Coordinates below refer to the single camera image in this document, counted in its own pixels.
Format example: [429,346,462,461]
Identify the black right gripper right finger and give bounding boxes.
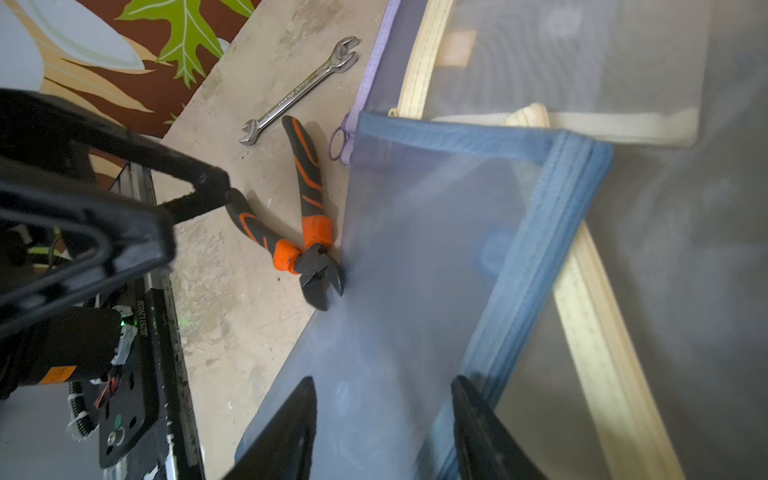
[451,376,546,480]

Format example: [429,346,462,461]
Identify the cream mesh pouch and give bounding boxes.
[494,101,768,480]
[393,1,713,146]

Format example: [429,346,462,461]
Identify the purple mesh pouch left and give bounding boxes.
[328,0,427,168]

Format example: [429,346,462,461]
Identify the orange black pliers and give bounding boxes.
[224,115,346,312]

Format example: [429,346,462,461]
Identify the silver open-end wrench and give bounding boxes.
[239,36,360,146]

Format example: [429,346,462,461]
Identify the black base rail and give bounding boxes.
[98,268,205,479]

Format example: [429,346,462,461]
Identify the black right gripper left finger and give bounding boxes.
[225,376,317,480]

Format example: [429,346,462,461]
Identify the blue mesh pencil pouch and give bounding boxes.
[235,113,614,479]

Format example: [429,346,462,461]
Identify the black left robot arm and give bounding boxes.
[1,88,230,397]

